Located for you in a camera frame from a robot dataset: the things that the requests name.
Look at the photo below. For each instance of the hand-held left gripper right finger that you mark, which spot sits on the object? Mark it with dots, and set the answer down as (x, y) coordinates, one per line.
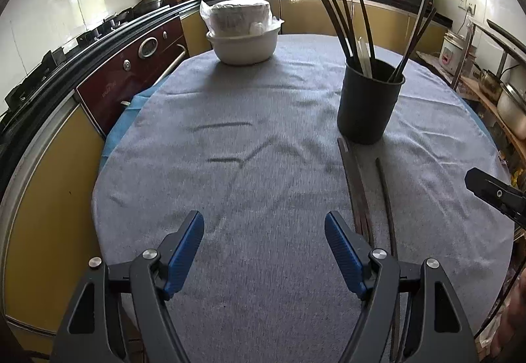
(343, 252)

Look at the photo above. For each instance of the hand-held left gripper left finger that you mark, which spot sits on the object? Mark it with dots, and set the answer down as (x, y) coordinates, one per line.
(185, 252)

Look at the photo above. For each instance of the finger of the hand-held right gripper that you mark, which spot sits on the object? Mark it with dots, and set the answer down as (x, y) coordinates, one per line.
(497, 194)

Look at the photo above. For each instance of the dark wooden chopstick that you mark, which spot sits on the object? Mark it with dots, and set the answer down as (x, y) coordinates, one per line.
(333, 1)
(413, 30)
(344, 1)
(326, 6)
(386, 202)
(361, 198)
(420, 34)
(351, 178)
(363, 17)

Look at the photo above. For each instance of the black utensil holder cup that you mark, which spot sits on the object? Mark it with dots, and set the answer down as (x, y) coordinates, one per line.
(365, 108)

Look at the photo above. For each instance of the steel pot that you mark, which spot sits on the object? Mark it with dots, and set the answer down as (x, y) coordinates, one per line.
(513, 106)

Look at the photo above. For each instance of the metal kettle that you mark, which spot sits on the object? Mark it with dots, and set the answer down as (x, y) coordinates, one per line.
(490, 84)

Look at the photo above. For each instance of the grey tablecloth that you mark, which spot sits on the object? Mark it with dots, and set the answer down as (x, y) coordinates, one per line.
(267, 165)

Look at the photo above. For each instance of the yellow cabinet door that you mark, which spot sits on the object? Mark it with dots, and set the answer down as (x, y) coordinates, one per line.
(45, 202)

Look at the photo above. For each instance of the white rice cooker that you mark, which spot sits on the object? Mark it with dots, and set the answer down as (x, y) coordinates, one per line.
(452, 52)

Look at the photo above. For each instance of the blue cloth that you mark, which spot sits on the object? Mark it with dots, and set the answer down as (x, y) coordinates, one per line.
(135, 108)

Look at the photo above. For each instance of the metal storage rack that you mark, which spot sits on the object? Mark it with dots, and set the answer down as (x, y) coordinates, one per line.
(501, 42)

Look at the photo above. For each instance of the red oven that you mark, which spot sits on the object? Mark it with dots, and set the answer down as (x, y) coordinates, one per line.
(131, 71)

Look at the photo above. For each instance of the gas stove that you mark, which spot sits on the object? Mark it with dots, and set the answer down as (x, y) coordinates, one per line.
(70, 46)

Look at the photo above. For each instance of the yellow kitchen cabinets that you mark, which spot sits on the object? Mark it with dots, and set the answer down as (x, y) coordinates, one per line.
(304, 17)

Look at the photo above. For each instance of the white plastic bag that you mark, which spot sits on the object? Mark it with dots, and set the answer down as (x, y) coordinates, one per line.
(238, 15)

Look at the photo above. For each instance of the wall socket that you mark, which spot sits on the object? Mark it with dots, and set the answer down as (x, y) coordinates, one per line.
(467, 5)

